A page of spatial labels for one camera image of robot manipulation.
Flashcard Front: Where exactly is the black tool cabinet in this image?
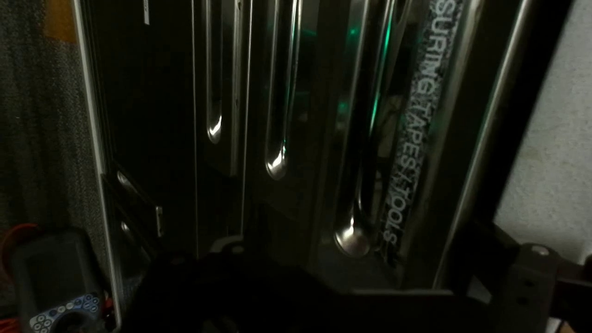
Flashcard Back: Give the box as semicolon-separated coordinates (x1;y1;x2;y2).
71;0;575;333

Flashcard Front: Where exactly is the long chrome drawer handle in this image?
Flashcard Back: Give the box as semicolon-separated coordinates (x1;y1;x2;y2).
333;0;398;258

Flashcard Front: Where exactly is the orange cable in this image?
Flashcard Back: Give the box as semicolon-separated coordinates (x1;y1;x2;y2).
0;223;40;333

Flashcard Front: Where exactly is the grey teach pendant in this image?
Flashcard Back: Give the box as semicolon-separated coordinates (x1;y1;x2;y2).
9;228;113;333

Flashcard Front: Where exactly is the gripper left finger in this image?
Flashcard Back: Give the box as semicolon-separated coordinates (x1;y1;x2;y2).
125;250;354;333

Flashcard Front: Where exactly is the wide black drawer with label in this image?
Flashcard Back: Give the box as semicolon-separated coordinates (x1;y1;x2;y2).
319;0;486;290

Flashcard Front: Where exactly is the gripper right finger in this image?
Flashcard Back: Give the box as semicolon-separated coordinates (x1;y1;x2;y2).
497;244;592;333

